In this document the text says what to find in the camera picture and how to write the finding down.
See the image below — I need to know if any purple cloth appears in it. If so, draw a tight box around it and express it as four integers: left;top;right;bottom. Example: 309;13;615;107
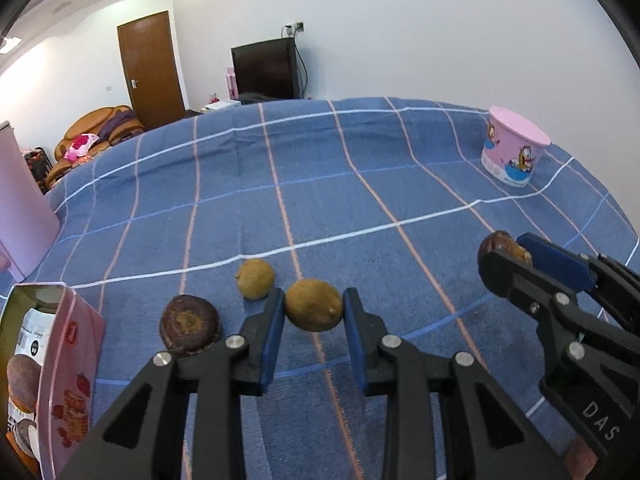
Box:
96;110;137;137

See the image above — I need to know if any black television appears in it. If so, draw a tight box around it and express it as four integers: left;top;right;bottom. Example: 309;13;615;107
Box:
230;37;301;106

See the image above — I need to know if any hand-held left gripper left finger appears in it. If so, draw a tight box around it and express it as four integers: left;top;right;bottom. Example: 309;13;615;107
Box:
60;287;286;480

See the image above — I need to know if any floral pink pillow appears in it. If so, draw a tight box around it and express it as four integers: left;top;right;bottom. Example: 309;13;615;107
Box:
67;133;99;162

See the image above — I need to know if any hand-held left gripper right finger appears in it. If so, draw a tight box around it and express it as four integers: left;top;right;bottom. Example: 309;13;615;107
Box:
344;287;574;480

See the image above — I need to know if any dark bag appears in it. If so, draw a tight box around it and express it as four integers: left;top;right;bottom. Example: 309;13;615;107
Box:
22;147;54;194

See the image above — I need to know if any pink tin box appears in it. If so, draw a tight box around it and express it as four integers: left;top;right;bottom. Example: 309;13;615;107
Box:
0;282;107;479

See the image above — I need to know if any blue checked blanket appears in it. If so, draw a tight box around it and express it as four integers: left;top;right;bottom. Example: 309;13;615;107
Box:
20;96;640;480

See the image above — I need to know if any brown wooden door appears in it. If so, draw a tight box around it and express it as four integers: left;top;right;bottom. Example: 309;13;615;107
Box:
117;10;187;131

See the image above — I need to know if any small yellow-brown lemon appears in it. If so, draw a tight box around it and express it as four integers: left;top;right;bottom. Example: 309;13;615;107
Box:
235;258;276;301
284;278;345;333

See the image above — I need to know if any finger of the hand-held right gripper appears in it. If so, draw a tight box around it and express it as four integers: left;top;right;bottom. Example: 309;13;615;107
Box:
478;249;640;382
516;231;640;334

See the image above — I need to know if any pink cartoon paper cup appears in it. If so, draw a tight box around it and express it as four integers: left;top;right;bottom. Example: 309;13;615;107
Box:
480;105;552;189

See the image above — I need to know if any brown leather corner sofa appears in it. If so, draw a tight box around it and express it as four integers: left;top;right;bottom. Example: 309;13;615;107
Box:
45;105;147;192

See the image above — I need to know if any black power cable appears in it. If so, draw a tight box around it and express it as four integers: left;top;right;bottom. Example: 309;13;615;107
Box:
294;34;309;99

